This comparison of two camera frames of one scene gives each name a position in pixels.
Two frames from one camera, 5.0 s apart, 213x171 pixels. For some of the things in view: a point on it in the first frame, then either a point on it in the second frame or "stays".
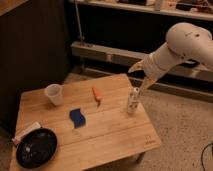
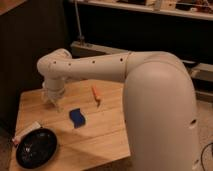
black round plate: (36, 149) stays
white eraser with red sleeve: (32, 126) stays
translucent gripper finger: (146, 85) → (59, 105)
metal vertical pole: (79, 25) stays
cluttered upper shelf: (192, 9) stays
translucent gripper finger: (137, 67) → (47, 101)
